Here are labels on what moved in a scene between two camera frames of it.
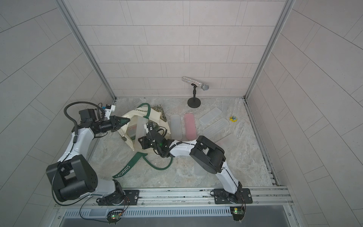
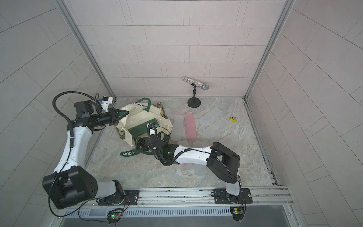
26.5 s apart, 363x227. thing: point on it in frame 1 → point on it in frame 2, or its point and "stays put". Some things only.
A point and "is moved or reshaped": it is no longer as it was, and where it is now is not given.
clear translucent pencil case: (211, 116) stays put
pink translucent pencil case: (190, 127) stays put
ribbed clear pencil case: (198, 170) stays put
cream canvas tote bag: (127, 133) is moved or reshaped
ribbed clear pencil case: (216, 128) stays put
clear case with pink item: (140, 131) → (185, 167)
